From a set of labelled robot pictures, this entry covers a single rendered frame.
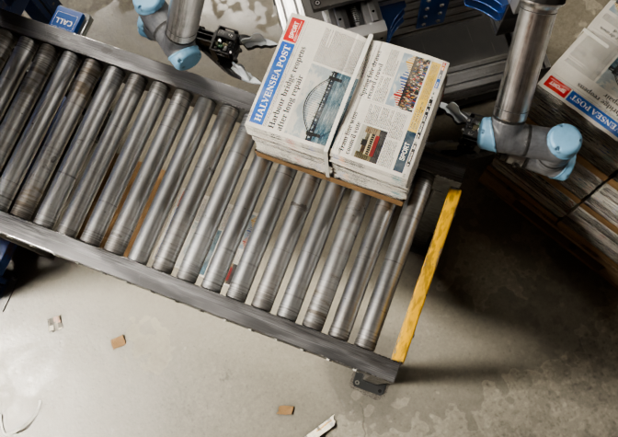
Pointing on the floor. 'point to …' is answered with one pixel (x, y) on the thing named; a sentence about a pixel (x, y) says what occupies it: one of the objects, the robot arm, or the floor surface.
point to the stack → (607, 69)
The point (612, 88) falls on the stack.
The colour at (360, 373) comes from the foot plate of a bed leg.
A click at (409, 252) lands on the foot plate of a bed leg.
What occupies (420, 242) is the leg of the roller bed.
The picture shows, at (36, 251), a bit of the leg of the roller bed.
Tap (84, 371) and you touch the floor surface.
